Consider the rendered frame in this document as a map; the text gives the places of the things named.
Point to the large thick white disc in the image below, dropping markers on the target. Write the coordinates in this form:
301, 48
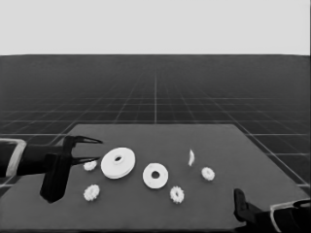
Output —
111, 170

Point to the small white toothed gear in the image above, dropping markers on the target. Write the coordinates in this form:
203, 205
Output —
204, 175
87, 194
86, 166
173, 196

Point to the white round pinned carrier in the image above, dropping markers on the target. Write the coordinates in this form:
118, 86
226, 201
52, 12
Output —
147, 176

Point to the small white T-shaped piece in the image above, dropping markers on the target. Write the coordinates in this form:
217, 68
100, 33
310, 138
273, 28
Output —
191, 158

